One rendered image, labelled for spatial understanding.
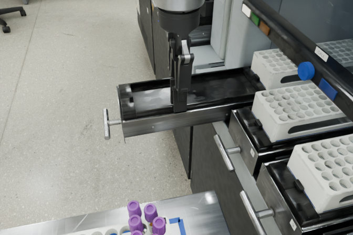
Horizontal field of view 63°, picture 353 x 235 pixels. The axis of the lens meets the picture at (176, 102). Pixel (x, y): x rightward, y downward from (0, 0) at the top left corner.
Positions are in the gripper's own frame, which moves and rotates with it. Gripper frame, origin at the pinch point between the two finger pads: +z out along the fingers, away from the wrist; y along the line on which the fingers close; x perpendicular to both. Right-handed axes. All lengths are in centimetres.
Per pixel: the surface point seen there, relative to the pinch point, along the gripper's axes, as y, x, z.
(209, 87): 5.5, -9.5, 3.8
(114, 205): 28, 24, 84
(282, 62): 3.3, -26.7, -2.4
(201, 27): 38.0, -17.7, 3.8
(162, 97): 4.4, 3.0, 3.9
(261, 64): 4.3, -21.8, -1.9
